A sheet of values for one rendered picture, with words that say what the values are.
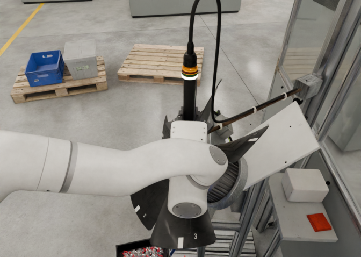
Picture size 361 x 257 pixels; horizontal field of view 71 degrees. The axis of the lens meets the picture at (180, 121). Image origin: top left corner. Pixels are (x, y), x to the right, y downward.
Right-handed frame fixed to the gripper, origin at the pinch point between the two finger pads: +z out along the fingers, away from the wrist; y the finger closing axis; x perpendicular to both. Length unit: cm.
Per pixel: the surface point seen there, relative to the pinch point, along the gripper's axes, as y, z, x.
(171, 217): -5.0, -16.0, -32.4
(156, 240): -9.6, -22.4, -35.7
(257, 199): 34, 9, -59
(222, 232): 28, 31, -141
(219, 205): 13.2, -4.1, -43.7
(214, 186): 10.9, -0.2, -36.7
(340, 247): 70, -7, -70
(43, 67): -215, 265, -135
